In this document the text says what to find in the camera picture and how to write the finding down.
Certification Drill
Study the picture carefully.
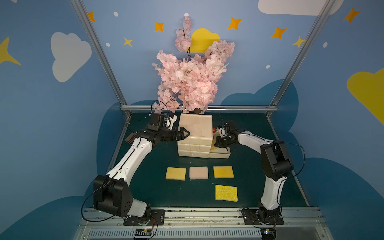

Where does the white bottom drawer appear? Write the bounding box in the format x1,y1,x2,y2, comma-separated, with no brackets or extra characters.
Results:
209,134,231,159

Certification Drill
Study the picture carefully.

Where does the white three-drawer cabinet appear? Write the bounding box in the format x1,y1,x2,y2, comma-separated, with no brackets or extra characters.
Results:
178,114,213,158

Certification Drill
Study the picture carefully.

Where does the pale yellow foam sponge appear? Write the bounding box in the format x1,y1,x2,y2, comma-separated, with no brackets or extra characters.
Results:
166,167,187,181

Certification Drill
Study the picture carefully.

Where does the pink sponge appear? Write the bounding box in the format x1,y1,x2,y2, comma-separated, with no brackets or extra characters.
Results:
189,167,209,180

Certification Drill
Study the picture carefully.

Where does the bright yellow porous sponge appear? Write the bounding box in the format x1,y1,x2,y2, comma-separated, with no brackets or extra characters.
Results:
215,185,238,202

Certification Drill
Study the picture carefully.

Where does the light yellow coarse sponge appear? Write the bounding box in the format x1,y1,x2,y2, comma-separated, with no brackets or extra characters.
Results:
210,139,218,152

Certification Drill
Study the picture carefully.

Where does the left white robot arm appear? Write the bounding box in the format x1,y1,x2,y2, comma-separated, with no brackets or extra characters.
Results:
90,109,191,224

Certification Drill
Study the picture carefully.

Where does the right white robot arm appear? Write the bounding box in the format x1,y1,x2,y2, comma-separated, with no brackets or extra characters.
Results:
215,121,298,226

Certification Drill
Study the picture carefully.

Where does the pink cherry blossom tree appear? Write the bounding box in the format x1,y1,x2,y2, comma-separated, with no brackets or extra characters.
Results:
152,15,236,114

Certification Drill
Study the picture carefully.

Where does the green circuit board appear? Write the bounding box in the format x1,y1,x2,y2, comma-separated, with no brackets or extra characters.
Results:
134,228,153,239

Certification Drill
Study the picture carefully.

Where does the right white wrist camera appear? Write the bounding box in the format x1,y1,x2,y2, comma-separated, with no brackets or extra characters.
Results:
217,125,228,138

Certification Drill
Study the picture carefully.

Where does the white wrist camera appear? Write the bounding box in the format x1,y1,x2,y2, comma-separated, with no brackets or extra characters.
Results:
165,112,177,130
217,125,228,138

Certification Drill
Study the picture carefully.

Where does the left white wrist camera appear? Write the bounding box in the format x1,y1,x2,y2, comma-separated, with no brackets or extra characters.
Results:
165,112,177,130

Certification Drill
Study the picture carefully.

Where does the rear aluminium frame bar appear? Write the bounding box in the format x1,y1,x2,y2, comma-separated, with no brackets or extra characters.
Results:
121,105,278,112

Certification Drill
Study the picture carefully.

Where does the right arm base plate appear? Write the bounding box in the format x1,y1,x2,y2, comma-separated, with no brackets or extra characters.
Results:
241,207,284,226

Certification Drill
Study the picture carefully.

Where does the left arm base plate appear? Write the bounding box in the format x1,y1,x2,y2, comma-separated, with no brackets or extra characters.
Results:
123,209,165,226

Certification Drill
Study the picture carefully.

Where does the aluminium mounting rail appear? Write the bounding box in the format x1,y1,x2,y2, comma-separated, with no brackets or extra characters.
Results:
74,208,333,240

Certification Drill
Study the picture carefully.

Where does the left aluminium frame post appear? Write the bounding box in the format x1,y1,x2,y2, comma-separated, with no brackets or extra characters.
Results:
71,0,127,105

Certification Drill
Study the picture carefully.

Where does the aluminium frame post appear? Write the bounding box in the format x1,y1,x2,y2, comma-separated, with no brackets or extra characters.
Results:
71,0,127,105
271,0,337,106

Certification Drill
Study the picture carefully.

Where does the right aluminium frame post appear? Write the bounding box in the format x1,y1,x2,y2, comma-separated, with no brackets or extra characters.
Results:
271,0,337,106

